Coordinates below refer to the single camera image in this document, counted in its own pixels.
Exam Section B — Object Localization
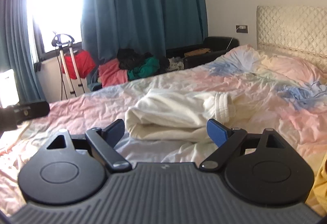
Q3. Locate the teal curtain of window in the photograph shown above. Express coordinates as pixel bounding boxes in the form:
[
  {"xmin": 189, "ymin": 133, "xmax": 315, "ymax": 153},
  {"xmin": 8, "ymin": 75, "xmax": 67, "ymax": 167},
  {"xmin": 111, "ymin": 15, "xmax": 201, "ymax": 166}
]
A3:
[
  {"xmin": 1, "ymin": 0, "xmax": 45, "ymax": 103},
  {"xmin": 80, "ymin": 0, "xmax": 209, "ymax": 61}
]

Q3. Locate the window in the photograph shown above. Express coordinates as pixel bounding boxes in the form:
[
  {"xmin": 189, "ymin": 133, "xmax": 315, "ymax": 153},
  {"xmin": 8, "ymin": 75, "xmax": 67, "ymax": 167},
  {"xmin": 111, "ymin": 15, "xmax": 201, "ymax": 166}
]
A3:
[{"xmin": 28, "ymin": 0, "xmax": 83, "ymax": 61}]

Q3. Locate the pink garment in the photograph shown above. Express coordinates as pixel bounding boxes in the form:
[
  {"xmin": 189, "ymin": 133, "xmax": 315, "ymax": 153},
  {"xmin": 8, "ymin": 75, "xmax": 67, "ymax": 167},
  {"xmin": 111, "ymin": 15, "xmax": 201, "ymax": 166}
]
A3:
[{"xmin": 98, "ymin": 58, "xmax": 128, "ymax": 88}]

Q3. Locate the teal curtain right of window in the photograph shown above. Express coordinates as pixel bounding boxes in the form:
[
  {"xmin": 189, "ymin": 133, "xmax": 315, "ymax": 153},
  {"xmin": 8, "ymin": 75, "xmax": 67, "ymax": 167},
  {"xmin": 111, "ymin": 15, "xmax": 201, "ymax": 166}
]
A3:
[{"xmin": 80, "ymin": 0, "xmax": 209, "ymax": 61}]

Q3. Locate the black garment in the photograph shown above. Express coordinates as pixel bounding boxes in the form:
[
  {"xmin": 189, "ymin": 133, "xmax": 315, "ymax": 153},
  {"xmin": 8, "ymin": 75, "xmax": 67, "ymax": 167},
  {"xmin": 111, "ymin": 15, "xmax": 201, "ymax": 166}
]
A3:
[{"xmin": 117, "ymin": 48, "xmax": 153, "ymax": 71}]

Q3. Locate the cream white zip jacket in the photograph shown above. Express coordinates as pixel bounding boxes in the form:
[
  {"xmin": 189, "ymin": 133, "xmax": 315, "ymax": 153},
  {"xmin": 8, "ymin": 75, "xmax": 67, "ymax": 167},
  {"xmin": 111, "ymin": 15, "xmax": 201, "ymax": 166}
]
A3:
[{"xmin": 125, "ymin": 89, "xmax": 236, "ymax": 143}]

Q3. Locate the green garment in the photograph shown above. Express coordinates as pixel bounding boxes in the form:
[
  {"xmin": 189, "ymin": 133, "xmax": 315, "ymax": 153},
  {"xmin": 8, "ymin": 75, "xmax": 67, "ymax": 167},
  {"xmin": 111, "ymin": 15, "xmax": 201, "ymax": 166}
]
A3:
[{"xmin": 127, "ymin": 57, "xmax": 160, "ymax": 81}]

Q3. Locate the wall socket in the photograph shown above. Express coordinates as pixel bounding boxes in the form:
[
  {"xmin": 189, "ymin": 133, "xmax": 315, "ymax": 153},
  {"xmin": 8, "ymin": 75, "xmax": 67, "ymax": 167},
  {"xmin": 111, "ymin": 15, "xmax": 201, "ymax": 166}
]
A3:
[{"xmin": 236, "ymin": 25, "xmax": 248, "ymax": 33}]

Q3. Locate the red bag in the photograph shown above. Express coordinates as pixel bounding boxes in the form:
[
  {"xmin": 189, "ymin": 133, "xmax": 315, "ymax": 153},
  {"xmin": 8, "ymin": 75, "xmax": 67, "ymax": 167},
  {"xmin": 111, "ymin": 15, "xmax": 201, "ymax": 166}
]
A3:
[{"xmin": 64, "ymin": 50, "xmax": 96, "ymax": 79}]

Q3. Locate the quilted cream headboard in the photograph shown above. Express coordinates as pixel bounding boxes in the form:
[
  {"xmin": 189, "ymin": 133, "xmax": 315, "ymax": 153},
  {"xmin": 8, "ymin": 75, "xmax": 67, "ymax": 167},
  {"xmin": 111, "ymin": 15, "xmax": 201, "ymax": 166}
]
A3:
[{"xmin": 256, "ymin": 6, "xmax": 327, "ymax": 72}]

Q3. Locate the teal curtain left of window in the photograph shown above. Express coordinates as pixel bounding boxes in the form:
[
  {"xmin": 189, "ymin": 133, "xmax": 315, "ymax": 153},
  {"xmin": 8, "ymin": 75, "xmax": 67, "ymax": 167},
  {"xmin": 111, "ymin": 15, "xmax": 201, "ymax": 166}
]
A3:
[{"xmin": 1, "ymin": 0, "xmax": 45, "ymax": 103}]

